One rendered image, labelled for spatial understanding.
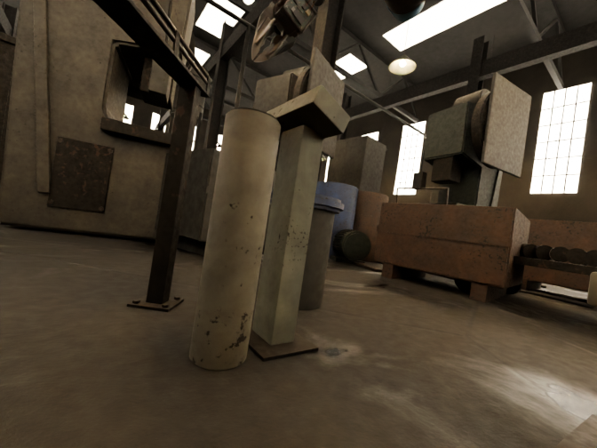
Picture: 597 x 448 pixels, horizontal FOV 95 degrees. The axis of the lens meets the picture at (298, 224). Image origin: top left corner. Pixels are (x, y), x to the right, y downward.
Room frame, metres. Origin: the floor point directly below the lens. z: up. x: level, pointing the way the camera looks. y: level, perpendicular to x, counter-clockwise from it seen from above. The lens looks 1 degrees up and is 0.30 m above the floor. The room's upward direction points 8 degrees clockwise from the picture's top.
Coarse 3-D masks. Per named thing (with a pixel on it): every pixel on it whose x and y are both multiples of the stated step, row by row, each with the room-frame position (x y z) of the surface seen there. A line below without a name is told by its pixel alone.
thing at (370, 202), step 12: (360, 192) 3.46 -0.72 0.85; (372, 192) 3.44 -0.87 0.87; (360, 204) 3.45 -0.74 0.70; (372, 204) 3.43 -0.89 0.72; (360, 216) 3.45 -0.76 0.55; (372, 216) 3.43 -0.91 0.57; (360, 228) 3.44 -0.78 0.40; (372, 228) 3.44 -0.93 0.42; (372, 240) 3.44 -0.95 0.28; (372, 252) 3.45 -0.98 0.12
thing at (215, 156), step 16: (192, 160) 1.96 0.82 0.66; (208, 160) 1.83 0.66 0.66; (192, 176) 1.94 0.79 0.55; (208, 176) 1.82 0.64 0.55; (160, 192) 2.21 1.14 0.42; (192, 192) 1.92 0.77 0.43; (208, 192) 1.82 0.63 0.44; (160, 208) 2.19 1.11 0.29; (192, 208) 1.90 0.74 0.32; (208, 208) 1.84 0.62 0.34; (192, 224) 1.88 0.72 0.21; (208, 224) 1.86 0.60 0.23; (192, 240) 2.05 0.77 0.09
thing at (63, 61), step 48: (48, 0) 1.88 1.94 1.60; (192, 0) 2.28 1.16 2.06; (48, 48) 1.89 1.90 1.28; (96, 48) 2.00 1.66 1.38; (192, 48) 2.89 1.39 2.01; (48, 96) 1.90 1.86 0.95; (96, 96) 2.01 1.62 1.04; (144, 96) 2.37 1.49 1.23; (48, 144) 1.91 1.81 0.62; (96, 144) 2.02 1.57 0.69; (144, 144) 2.15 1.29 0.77; (0, 192) 1.86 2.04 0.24; (48, 192) 1.92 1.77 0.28; (96, 192) 2.04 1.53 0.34; (144, 192) 2.17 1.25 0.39
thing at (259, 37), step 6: (264, 24) 0.59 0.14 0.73; (270, 24) 0.58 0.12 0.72; (264, 30) 0.59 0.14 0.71; (270, 30) 0.60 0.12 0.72; (258, 36) 0.59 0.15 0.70; (264, 36) 0.60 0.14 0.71; (258, 42) 0.59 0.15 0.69; (264, 42) 0.60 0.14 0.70; (252, 48) 0.60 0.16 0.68; (258, 48) 0.60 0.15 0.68; (252, 54) 0.60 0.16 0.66
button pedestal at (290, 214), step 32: (320, 96) 0.59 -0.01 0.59; (288, 128) 0.73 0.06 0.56; (320, 128) 0.66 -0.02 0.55; (288, 160) 0.70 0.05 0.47; (320, 160) 0.70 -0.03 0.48; (288, 192) 0.68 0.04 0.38; (288, 224) 0.66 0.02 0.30; (288, 256) 0.67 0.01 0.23; (288, 288) 0.68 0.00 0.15; (256, 320) 0.73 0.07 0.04; (288, 320) 0.69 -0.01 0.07; (256, 352) 0.62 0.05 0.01; (288, 352) 0.64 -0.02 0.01
